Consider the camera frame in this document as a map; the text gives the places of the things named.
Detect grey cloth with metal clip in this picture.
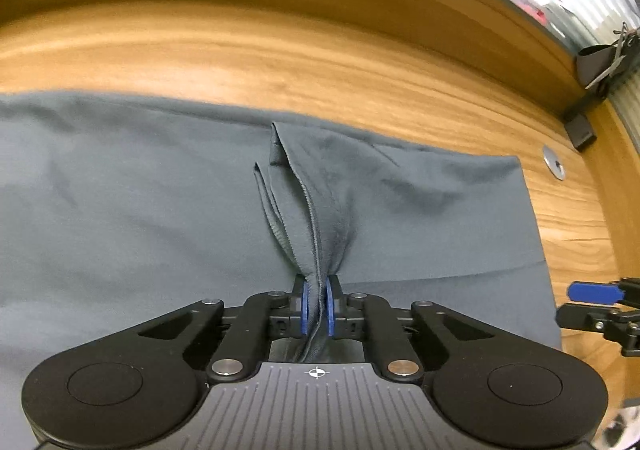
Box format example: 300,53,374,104
575,22,640,91

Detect silver cable grommet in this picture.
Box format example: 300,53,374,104
542,145,567,181

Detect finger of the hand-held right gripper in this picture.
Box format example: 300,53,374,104
567,277,640,306
555,302,640,358

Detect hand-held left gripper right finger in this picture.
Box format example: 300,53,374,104
326,275,493,383

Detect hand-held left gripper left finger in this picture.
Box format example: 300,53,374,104
137,275,306,383

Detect black corner bracket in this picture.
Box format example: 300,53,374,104
562,80,608,152

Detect grey pants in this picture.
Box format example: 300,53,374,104
0,90,563,450

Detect white patterned clothing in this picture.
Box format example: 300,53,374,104
597,405,640,450

